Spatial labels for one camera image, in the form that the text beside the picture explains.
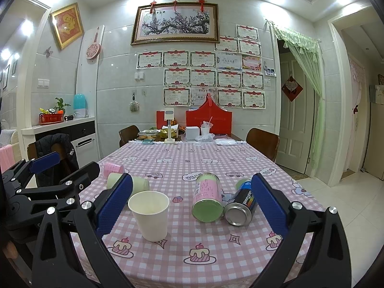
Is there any pink green-lidded can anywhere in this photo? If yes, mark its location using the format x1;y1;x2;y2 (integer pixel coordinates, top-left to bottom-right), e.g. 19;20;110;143
191;173;223;223

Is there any brown chair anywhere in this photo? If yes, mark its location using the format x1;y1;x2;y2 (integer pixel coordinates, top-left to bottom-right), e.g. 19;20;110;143
246;128;280;162
119;125;139;148

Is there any teal white humidifier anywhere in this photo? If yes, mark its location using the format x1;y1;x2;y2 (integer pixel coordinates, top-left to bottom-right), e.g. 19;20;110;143
73;94;87;119

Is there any light green plastic cup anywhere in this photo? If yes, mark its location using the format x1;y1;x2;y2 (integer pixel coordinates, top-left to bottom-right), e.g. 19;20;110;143
107;172;150;195

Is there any pink round wall ornament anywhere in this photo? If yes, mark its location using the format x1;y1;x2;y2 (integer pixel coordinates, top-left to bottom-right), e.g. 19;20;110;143
85;27;101;60

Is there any white door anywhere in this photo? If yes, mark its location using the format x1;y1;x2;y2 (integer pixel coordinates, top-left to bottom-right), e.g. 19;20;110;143
276;53;315;174

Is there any red diamond door decoration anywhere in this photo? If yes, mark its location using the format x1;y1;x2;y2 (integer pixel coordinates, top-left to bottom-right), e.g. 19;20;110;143
282;76;303;102

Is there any black jacket on chair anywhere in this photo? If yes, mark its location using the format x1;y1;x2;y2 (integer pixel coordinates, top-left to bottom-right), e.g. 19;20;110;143
35;133;79;187

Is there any brown chair left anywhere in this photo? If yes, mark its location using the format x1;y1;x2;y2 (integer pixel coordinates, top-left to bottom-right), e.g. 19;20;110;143
119;125;139;148

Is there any pink checkered tablecloth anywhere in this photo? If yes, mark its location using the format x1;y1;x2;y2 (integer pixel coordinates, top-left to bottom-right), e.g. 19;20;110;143
100;142;322;287

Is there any gold framed red picture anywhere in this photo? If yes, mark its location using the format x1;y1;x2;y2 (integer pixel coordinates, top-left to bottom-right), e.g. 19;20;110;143
49;3;84;50

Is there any red gift box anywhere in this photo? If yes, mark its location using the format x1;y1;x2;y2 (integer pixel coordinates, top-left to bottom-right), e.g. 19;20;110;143
186;94;232;135

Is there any large framed blossom painting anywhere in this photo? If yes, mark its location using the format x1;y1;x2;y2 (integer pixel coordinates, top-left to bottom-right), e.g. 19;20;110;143
131;0;219;45

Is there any red planter with plants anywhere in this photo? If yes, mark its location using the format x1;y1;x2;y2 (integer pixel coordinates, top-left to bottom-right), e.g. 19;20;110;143
38;97;70;126

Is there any brown chair right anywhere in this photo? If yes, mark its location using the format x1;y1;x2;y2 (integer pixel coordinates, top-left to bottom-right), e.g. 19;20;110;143
246;128;280;162

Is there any black blue spray can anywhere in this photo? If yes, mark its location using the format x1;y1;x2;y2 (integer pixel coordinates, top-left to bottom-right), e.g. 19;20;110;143
223;180;257;227

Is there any white paper cup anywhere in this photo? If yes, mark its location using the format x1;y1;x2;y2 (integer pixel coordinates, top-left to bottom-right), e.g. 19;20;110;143
128;191;170;242

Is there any pink plastic cup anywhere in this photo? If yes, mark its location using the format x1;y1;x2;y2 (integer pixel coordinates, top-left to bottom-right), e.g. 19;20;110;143
102;162;125;178

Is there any green lace curtain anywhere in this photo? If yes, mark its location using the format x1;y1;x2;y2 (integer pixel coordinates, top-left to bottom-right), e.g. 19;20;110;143
265;19;328;174

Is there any white cup with straws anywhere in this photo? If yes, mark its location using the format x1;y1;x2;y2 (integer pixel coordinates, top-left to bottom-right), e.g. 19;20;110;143
200;118;213;136

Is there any white box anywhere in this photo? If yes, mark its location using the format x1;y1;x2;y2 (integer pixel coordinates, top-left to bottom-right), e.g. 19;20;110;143
185;126;200;141

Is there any white desk lamp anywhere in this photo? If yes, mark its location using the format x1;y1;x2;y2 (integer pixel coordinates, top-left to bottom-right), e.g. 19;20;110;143
164;108;175;144

